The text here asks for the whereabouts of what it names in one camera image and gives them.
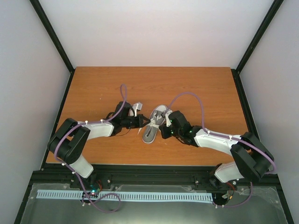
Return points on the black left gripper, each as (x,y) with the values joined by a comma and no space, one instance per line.
(139,122)

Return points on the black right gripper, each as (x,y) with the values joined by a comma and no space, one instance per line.
(165,134)

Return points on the white shoelace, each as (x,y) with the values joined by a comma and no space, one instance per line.
(156,119)

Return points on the grey canvas sneaker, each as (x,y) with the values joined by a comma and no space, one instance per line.
(149,139)

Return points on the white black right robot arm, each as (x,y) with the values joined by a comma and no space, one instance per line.
(252,160)

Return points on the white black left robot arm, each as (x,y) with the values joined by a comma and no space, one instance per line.
(69,140)

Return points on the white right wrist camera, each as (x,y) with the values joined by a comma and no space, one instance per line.
(166,114)

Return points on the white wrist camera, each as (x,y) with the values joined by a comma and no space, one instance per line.
(135,108)
(166,114)

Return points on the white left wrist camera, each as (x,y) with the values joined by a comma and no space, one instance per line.
(135,108)

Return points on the light blue slotted cable duct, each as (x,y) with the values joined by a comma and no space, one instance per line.
(126,196)

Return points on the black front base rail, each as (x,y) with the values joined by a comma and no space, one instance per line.
(197,177)

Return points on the grey metal base plate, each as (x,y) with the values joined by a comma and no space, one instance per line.
(256,205)

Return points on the black right table side rail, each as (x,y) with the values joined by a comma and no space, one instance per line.
(268,180)

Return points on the black table side rail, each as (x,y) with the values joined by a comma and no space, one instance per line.
(268,180)
(58,112)

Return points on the black aluminium frame post left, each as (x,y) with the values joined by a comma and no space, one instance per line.
(51,33)

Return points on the black aluminium frame post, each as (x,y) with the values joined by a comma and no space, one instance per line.
(51,33)
(276,4)

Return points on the black left table side rail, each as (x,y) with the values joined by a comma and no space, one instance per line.
(58,112)

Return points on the black aluminium frame post right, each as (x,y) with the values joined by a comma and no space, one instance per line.
(276,4)

